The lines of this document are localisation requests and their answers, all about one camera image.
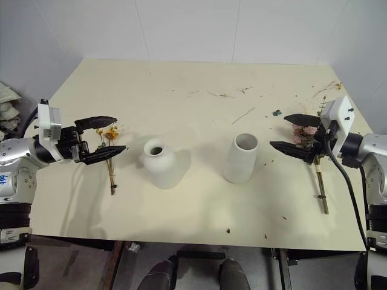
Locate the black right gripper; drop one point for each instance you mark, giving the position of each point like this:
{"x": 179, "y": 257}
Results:
{"x": 323, "y": 140}

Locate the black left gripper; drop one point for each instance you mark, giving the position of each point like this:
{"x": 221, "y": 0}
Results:
{"x": 69, "y": 145}

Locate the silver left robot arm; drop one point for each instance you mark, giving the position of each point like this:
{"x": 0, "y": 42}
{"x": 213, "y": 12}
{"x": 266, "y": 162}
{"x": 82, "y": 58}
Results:
{"x": 18, "y": 149}

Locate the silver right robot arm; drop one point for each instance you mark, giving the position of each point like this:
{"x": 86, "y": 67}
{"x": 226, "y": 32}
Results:
{"x": 373, "y": 145}

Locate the white cylinder vase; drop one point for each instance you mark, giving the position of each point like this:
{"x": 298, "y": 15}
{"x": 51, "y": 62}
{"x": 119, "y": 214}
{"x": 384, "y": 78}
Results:
{"x": 240, "y": 164}

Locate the white narrow-neck vase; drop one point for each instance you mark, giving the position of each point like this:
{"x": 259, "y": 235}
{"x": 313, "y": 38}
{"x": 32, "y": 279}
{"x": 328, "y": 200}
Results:
{"x": 161, "y": 169}

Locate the yellow dried flower bunch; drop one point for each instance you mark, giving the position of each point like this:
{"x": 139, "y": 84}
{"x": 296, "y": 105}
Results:
{"x": 112, "y": 173}

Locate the pink dried flower bunch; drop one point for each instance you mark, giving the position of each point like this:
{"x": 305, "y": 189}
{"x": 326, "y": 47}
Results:
{"x": 320, "y": 185}

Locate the loose yellow dried sprig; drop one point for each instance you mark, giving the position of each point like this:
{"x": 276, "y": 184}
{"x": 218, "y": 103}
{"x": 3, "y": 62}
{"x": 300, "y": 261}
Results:
{"x": 331, "y": 86}

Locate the pale dried straw stem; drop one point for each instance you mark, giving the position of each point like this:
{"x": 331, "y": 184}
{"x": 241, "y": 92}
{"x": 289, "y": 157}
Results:
{"x": 242, "y": 117}

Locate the small dried green twig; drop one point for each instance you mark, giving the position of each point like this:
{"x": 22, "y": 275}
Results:
{"x": 245, "y": 89}
{"x": 223, "y": 95}

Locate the crumpled pale cloth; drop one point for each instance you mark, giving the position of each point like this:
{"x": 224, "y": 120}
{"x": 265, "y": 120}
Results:
{"x": 7, "y": 105}

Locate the dark rounded shape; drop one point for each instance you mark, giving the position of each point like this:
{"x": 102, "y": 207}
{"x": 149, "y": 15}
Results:
{"x": 157, "y": 275}
{"x": 232, "y": 275}

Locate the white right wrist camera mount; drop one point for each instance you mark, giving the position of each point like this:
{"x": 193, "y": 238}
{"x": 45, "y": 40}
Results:
{"x": 340, "y": 121}

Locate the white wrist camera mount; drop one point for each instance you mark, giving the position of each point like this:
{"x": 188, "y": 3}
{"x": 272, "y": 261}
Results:
{"x": 340, "y": 121}
{"x": 44, "y": 116}

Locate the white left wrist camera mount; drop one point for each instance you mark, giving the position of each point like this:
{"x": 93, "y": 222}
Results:
{"x": 44, "y": 116}

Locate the black metal table frame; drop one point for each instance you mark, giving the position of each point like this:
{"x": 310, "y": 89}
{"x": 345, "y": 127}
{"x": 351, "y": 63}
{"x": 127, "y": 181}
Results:
{"x": 201, "y": 255}

